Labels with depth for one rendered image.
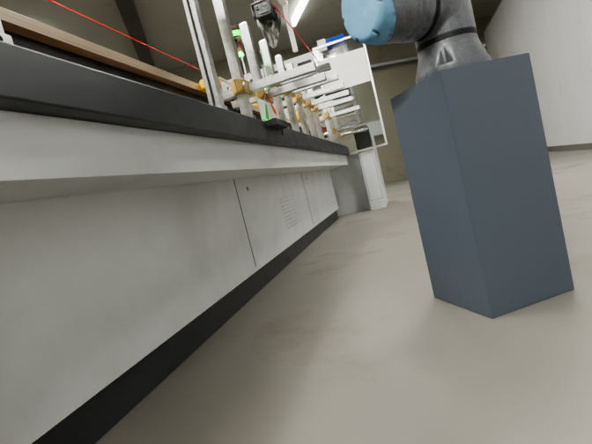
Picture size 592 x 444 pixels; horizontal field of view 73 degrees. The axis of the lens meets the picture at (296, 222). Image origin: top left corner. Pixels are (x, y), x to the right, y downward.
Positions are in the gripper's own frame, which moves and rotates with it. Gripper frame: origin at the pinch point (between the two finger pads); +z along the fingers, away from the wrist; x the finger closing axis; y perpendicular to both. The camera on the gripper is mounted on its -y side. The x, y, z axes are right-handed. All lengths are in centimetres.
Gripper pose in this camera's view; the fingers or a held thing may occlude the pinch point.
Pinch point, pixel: (274, 45)
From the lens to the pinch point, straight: 165.4
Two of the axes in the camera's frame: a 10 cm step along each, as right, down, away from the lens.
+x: 9.4, -2.1, -2.7
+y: -2.4, 1.4, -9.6
